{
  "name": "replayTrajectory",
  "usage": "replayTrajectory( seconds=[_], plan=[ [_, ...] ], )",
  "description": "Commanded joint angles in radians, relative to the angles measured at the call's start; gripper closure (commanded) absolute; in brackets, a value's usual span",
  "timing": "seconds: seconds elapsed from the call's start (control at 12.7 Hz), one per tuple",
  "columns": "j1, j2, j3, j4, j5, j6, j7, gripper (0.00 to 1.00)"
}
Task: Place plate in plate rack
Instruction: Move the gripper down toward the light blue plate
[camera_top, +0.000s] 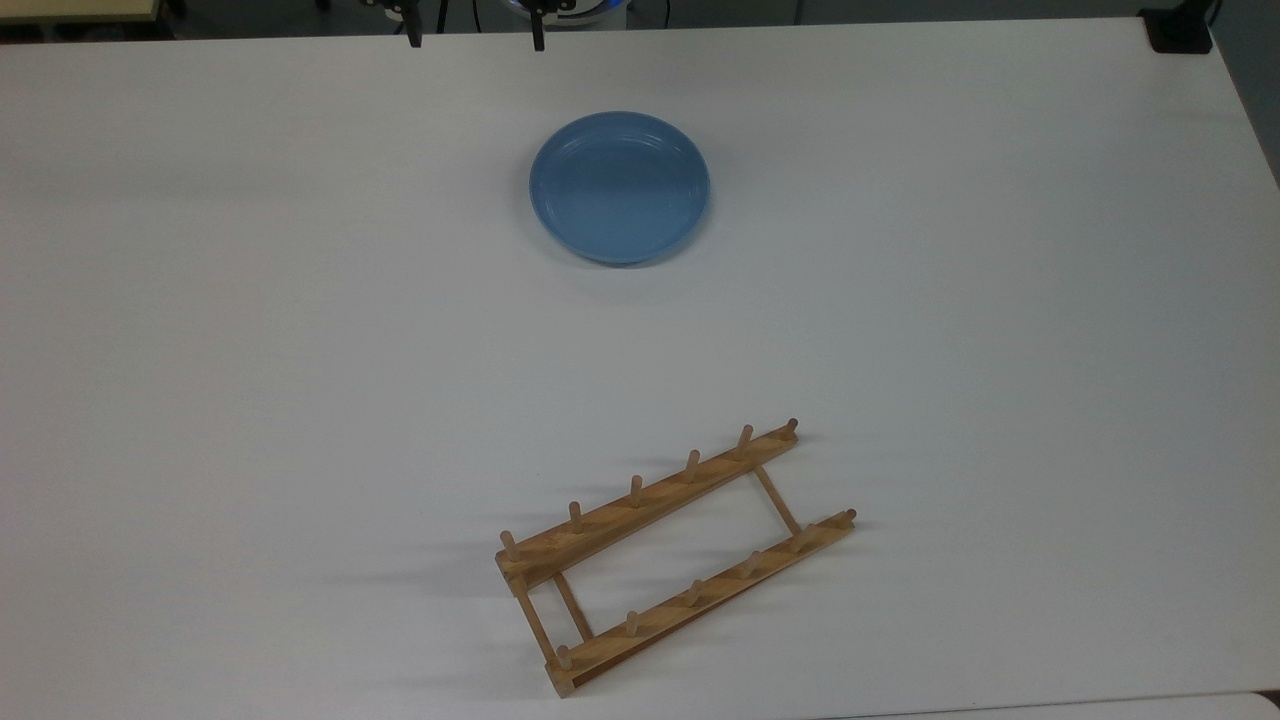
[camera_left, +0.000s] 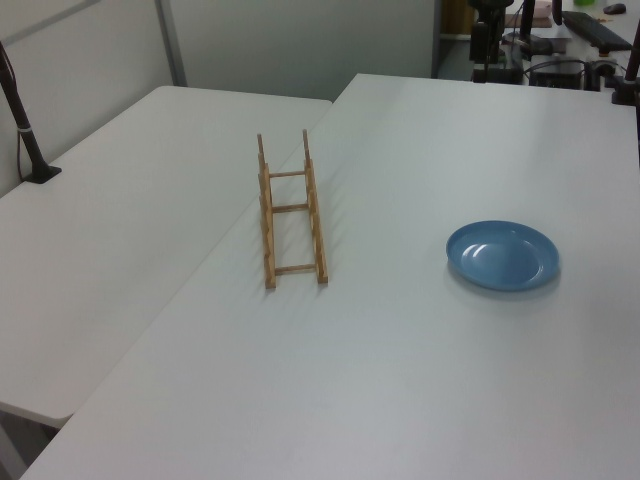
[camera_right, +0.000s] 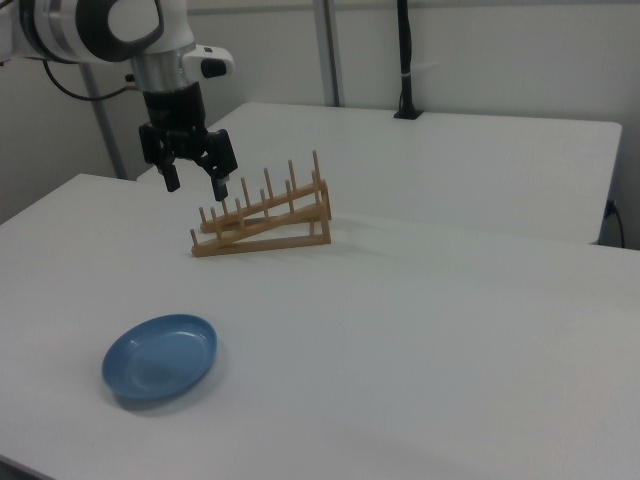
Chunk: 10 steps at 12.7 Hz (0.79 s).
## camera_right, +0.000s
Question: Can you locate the blue round plate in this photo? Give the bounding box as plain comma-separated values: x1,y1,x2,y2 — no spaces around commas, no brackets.
101,313,220,401

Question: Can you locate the thin black floor cable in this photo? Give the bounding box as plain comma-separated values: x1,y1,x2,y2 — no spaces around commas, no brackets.
603,198,627,249

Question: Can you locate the grey metal frame post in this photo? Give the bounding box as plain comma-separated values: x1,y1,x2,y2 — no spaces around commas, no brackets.
311,0,347,108
78,63,127,180

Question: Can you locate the wooden plate rack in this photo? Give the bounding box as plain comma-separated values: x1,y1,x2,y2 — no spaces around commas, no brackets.
188,149,334,260

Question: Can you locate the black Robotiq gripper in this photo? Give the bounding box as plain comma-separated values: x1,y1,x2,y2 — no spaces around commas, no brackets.
138,82,239,202

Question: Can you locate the black camera pole with base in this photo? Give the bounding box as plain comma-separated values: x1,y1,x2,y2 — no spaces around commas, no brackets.
392,0,425,121

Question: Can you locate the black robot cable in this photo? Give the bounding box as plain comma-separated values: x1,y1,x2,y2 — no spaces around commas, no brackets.
42,58,140,103

